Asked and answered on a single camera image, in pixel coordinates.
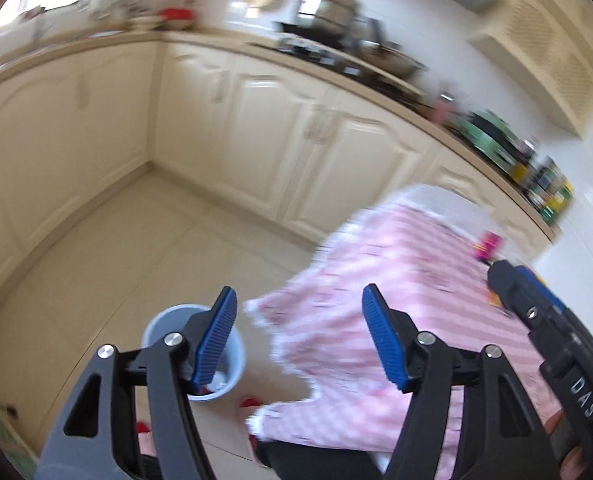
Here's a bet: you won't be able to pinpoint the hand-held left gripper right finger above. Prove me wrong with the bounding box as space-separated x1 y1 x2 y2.
362 283 559 480

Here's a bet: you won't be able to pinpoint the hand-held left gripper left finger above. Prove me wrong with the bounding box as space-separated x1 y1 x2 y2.
35 286 238 480

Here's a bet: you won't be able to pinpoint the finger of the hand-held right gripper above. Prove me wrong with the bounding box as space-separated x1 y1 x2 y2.
516 266 566 313
487 259 572 361

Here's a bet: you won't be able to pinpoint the blue plastic bin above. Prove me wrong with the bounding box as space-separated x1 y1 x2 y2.
141 303 247 402

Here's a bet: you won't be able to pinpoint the pink toy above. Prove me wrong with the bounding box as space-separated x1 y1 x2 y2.
476 231 503 263

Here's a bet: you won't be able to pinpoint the person's right hand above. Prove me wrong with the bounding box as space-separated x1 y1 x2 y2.
545 406 593 480

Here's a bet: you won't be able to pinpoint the pink checked tablecloth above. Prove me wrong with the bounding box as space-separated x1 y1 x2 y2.
244 205 567 461

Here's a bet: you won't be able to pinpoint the green bottle yellow cap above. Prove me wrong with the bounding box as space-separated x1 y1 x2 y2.
541 180 574 223

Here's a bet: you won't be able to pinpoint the person's black trousers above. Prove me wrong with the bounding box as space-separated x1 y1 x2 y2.
254 440 382 480

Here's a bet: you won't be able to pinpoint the green electric cooker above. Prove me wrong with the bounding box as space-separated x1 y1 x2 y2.
451 110 527 176

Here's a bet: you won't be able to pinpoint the pink cup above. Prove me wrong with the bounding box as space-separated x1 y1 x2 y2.
429 92 457 123

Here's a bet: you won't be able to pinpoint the cream base cabinets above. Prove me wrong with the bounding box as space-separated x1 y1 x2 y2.
0 40 557 321

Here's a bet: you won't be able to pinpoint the steel wok with lid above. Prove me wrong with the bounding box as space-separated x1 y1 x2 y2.
361 40 427 81

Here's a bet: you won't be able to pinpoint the black glass gas stove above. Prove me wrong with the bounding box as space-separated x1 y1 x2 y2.
249 35 427 106

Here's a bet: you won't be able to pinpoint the red box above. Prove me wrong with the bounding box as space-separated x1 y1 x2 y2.
157 7 197 31

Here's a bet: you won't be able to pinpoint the steel steamer pot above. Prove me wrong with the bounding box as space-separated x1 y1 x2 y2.
296 0 362 41

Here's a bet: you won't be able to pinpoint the lattice door wall cabinet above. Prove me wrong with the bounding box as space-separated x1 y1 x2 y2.
469 0 593 141

